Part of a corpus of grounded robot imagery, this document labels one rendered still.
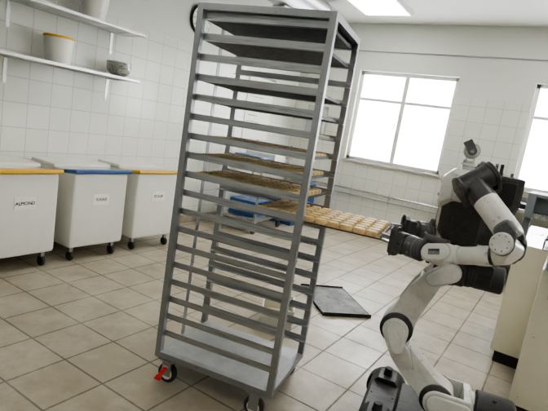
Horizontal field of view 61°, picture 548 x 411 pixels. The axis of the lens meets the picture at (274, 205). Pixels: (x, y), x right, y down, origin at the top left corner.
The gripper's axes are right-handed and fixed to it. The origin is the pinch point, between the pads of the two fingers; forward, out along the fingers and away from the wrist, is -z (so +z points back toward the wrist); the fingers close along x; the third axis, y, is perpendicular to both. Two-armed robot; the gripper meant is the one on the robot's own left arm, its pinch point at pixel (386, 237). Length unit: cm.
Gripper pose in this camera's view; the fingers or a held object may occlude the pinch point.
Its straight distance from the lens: 198.3
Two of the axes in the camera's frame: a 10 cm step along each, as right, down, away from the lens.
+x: 1.6, -9.7, -1.7
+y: -7.8, -0.2, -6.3
